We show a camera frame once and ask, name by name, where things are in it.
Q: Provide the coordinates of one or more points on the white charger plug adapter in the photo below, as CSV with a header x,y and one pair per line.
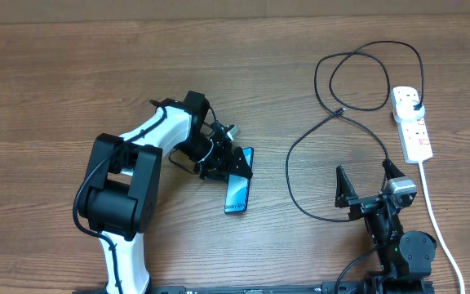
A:
x,y
404,112

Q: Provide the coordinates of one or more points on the white power strip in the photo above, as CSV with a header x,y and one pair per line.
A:
x,y
415,143

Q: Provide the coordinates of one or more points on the blue Samsung Galaxy smartphone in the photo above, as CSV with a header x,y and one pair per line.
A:
x,y
237,195

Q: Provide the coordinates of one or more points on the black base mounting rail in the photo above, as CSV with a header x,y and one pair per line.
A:
x,y
251,289

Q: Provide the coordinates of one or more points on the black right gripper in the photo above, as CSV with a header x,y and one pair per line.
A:
x,y
344,197

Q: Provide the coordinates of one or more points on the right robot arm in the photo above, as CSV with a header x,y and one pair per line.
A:
x,y
405,257

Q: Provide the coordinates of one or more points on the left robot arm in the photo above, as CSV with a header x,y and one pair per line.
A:
x,y
117,199

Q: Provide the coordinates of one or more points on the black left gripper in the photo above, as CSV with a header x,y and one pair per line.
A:
x,y
221,161

